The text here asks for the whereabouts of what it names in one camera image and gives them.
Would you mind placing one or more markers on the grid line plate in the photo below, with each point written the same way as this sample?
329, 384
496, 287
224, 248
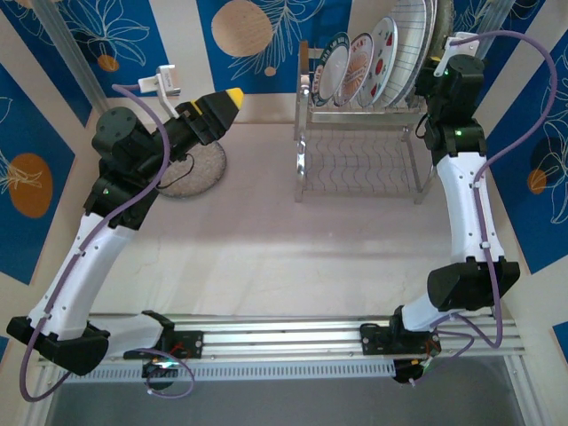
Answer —
410, 44

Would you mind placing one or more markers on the dark rimmed speckled plate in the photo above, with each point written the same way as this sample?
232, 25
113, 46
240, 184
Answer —
204, 173

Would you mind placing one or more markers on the watermelon print plate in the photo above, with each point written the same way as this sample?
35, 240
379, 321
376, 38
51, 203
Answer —
384, 53

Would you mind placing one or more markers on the orange sunburst plate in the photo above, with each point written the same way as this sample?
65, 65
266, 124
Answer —
357, 71

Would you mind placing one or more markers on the green rimmed white plate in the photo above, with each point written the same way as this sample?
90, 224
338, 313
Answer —
330, 71

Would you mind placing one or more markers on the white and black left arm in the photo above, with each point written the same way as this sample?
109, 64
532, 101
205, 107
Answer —
80, 266

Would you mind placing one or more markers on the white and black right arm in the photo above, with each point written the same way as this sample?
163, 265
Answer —
466, 213

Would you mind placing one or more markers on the steel two-tier dish rack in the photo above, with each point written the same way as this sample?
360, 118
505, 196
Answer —
355, 116

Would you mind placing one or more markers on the black controller board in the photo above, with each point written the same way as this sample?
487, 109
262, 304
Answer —
406, 370
155, 367

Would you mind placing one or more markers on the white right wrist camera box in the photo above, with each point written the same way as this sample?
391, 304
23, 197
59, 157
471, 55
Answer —
463, 42

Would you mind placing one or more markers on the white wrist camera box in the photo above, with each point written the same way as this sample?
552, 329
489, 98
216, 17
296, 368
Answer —
166, 80
463, 42

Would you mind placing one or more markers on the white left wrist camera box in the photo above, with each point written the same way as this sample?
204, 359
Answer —
166, 80

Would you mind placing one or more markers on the aluminium frame post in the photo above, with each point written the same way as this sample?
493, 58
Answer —
494, 15
77, 66

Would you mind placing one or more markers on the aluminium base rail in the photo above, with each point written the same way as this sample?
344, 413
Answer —
288, 337

